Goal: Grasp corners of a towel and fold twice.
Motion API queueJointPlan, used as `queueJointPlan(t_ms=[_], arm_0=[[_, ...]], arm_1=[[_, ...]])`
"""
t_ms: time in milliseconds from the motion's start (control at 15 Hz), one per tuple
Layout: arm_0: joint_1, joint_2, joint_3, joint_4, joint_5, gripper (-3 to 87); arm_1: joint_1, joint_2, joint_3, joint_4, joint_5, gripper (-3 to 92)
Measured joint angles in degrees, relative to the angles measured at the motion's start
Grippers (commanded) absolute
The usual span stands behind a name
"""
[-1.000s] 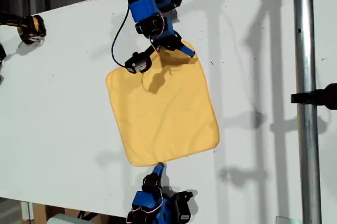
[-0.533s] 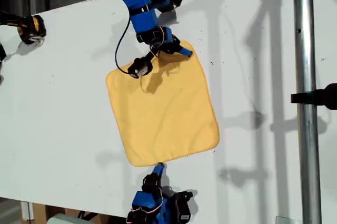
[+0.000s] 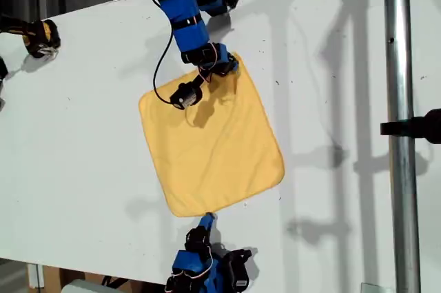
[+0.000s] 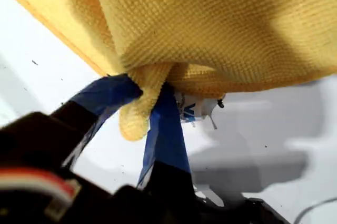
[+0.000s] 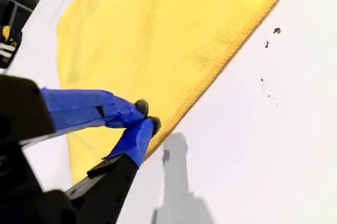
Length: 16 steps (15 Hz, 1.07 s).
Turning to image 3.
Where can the yellow microfibre towel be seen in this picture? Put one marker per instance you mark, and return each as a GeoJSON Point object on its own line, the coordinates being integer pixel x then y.
{"type": "Point", "coordinates": [213, 148]}

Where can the white plastic container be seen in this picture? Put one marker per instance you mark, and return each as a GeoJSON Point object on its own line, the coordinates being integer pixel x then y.
{"type": "Point", "coordinates": [82, 287]}

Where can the yellow black table clamp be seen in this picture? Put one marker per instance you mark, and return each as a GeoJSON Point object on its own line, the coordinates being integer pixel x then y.
{"type": "Point", "coordinates": [41, 32]}

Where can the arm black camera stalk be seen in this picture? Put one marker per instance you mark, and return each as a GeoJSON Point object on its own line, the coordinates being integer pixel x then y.
{"type": "Point", "coordinates": [200, 80]}

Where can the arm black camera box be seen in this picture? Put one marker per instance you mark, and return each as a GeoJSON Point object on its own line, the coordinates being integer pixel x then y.
{"type": "Point", "coordinates": [237, 270]}
{"type": "Point", "coordinates": [186, 96]}

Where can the black post clamp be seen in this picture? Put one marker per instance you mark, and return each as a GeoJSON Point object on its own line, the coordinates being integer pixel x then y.
{"type": "Point", "coordinates": [413, 127]}

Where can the steel post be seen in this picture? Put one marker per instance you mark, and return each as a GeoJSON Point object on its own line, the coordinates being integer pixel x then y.
{"type": "Point", "coordinates": [401, 169]}

